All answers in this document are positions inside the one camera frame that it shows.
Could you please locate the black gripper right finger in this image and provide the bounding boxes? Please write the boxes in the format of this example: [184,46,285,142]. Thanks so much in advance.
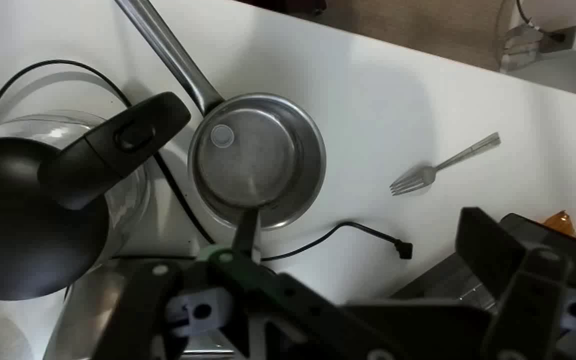
[456,207,576,360]

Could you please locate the silver metal fork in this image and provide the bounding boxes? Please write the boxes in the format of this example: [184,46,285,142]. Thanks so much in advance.
[388,130,504,198]

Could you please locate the stainless steel saucepan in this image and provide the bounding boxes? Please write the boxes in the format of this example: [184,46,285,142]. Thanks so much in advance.
[114,0,328,232]

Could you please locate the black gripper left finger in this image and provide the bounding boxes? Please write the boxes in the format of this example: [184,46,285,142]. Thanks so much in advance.
[94,207,397,360]

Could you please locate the silver metal fixture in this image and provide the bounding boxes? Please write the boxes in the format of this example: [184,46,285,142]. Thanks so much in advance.
[496,0,576,75]

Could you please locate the black cable with plug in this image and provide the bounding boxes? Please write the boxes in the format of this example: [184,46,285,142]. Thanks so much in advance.
[261,221,415,264]

